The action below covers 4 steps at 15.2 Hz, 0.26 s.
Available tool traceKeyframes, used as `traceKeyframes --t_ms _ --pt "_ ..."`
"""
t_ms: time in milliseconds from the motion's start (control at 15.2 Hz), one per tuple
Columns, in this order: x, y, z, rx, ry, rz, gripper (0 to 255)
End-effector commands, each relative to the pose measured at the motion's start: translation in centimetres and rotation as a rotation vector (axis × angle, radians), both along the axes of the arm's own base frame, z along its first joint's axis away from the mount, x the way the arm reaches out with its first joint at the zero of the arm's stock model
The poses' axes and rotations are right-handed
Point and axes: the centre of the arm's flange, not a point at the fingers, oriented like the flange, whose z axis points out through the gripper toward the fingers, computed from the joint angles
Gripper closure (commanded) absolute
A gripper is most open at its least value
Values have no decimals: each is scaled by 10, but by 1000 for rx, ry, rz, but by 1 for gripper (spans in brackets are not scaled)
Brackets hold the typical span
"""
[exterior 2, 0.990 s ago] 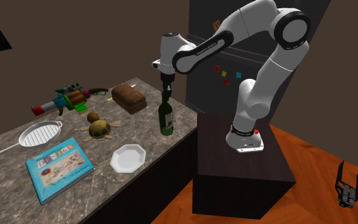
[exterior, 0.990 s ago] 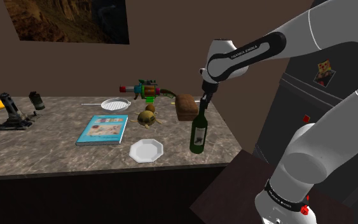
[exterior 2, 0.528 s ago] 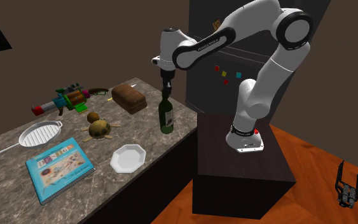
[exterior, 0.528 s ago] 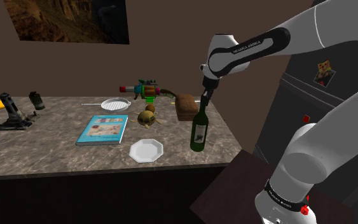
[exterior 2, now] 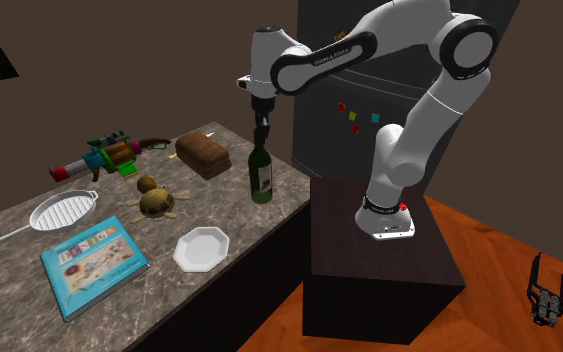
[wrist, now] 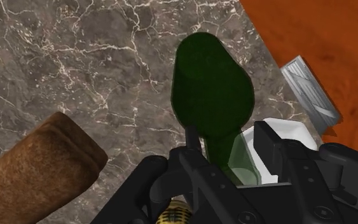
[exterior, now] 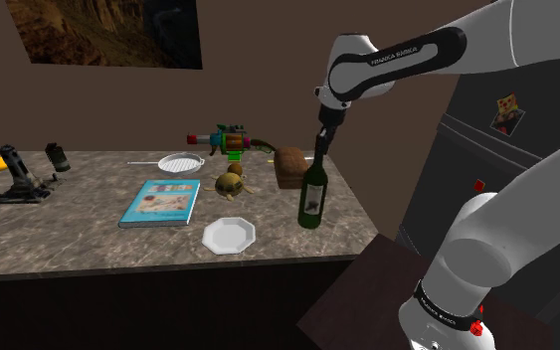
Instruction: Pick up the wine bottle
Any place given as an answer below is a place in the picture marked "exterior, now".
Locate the brown bread loaf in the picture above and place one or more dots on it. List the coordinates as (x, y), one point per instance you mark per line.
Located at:
(290, 167)

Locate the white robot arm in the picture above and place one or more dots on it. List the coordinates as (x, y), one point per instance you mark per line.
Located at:
(478, 252)

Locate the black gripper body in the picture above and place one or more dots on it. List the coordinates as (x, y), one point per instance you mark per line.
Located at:
(330, 116)

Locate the dark grey cylinder canister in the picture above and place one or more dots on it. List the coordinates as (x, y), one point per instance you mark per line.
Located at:
(57, 157)

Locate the blue illustrated book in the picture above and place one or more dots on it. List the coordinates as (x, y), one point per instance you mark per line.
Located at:
(160, 202)

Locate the dark landscape wall picture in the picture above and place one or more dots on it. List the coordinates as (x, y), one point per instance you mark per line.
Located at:
(110, 31)

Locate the tan turtle figure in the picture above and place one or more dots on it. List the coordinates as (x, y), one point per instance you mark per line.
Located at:
(230, 184)

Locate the white octagonal plate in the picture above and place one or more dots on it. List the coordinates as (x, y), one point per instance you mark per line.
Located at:
(228, 235)

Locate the dark green wine bottle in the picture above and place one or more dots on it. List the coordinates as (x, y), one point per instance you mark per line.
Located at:
(313, 194)

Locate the colourful toy blaster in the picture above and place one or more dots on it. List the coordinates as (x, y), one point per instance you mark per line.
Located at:
(231, 140)

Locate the white grill pan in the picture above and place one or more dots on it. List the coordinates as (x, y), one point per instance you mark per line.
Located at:
(180, 163)

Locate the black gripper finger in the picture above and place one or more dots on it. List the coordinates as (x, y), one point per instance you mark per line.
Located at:
(321, 138)

